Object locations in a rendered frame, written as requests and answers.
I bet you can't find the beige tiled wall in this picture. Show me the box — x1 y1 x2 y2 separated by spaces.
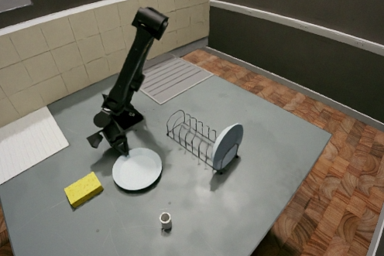
0 0 210 127

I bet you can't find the white ribbed draining mat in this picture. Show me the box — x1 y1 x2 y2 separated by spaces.
0 106 69 185

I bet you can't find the yellow sponge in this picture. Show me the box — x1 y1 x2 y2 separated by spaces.
64 172 103 208

